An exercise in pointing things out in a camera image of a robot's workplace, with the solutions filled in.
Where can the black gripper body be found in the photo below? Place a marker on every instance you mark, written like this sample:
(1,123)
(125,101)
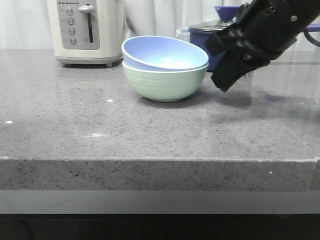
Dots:
(231,44)

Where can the cream toaster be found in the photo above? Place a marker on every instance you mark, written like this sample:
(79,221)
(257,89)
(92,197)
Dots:
(87,31)

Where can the blue bowl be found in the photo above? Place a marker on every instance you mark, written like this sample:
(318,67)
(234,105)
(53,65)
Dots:
(160,53)

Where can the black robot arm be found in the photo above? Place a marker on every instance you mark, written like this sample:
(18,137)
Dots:
(292,14)

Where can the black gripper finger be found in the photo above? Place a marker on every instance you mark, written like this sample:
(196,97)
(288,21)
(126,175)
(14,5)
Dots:
(233,66)

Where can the green bowl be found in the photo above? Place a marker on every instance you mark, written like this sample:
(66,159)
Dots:
(164,86)

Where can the clear plastic food container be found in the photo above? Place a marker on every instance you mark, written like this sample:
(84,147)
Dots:
(182,34)

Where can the glass pot lid blue knob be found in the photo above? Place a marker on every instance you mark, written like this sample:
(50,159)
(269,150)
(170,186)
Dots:
(226,16)

